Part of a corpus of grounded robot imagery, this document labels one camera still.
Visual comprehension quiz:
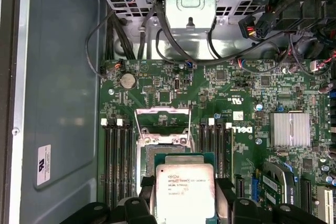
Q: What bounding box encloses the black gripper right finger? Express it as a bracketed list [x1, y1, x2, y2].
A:
[215, 178, 329, 224]

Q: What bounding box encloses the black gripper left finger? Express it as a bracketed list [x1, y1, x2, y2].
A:
[60, 176, 158, 224]

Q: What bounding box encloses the silver-topped CPU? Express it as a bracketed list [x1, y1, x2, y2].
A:
[154, 152, 216, 224]

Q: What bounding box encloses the metal socket cover frame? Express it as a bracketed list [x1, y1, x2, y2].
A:
[133, 106, 192, 142]

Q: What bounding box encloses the short black expansion slot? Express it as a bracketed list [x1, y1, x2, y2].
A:
[235, 175, 246, 200]

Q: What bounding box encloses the blue expansion slot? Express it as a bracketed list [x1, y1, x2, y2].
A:
[251, 173, 261, 201]

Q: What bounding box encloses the RAM slot with black clips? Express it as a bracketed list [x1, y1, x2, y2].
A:
[216, 123, 225, 179]
[108, 123, 119, 209]
[198, 123, 208, 155]
[124, 123, 134, 198]

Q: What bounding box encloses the long black expansion slot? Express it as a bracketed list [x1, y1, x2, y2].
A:
[300, 178, 313, 216]

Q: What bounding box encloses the white expansion slot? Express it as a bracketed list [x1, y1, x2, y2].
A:
[323, 187, 332, 224]

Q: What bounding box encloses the black graphics card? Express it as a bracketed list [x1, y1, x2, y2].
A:
[258, 161, 301, 224]

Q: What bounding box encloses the silver chipset heatsink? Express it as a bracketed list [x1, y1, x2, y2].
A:
[269, 112, 311, 148]

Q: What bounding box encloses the white case label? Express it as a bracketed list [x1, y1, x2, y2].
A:
[36, 144, 53, 187]

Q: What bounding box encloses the green motherboard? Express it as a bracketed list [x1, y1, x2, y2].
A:
[98, 58, 336, 224]

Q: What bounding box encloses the silver coin battery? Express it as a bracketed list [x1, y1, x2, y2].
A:
[120, 73, 137, 89]

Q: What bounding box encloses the black power plug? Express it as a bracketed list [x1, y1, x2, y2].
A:
[238, 11, 277, 41]

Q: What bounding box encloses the metal drive cage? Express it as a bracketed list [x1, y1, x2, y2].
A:
[93, 0, 289, 61]

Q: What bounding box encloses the thin black fan wire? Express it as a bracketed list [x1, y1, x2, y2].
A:
[84, 10, 118, 78]

